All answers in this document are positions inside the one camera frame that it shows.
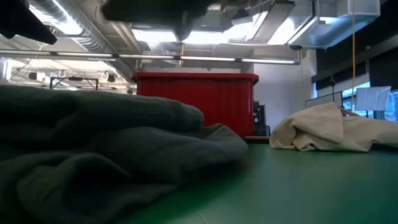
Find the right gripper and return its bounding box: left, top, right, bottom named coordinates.
left=101, top=0, right=218, bottom=42

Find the dark green button shirt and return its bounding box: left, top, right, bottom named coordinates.
left=0, top=84, right=249, bottom=224

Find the red plastic laundry bin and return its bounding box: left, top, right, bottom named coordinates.
left=131, top=72, right=260, bottom=138

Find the long ceiling light strip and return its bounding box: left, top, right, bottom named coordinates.
left=0, top=49, right=301, bottom=65

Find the black equipment rack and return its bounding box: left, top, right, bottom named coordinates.
left=252, top=100, right=271, bottom=137

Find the light wooden desk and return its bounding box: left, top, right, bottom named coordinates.
left=243, top=135, right=271, bottom=144

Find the grey partition panel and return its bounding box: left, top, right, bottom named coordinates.
left=304, top=91, right=343, bottom=109

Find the cream folded garment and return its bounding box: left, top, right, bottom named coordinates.
left=269, top=102, right=398, bottom=153

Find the white board by window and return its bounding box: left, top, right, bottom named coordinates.
left=354, top=85, right=392, bottom=112

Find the black metal frame stand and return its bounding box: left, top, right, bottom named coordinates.
left=49, top=77, right=100, bottom=91

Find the yellow hanging cable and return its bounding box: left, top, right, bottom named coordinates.
left=350, top=0, right=357, bottom=110

